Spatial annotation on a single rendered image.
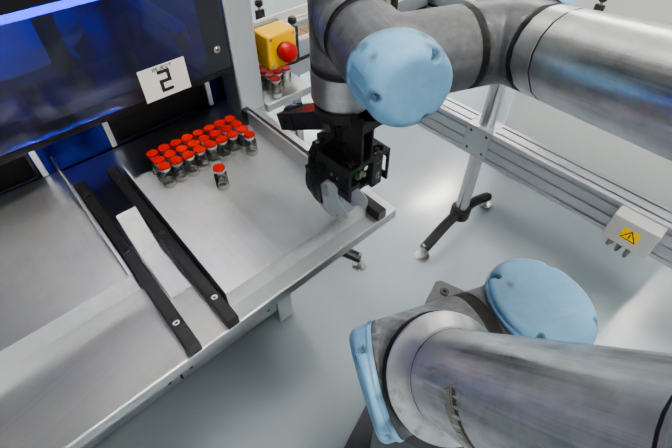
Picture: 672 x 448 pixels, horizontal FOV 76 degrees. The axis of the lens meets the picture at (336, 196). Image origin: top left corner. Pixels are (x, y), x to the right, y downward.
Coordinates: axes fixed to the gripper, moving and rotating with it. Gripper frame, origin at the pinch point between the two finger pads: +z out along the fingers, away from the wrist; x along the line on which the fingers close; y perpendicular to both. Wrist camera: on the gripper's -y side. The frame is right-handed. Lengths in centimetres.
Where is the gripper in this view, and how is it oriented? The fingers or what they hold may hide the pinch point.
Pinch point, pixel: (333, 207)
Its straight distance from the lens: 66.1
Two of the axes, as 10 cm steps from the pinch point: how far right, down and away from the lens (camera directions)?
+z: 0.0, 7.1, 7.0
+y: 6.7, 5.2, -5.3
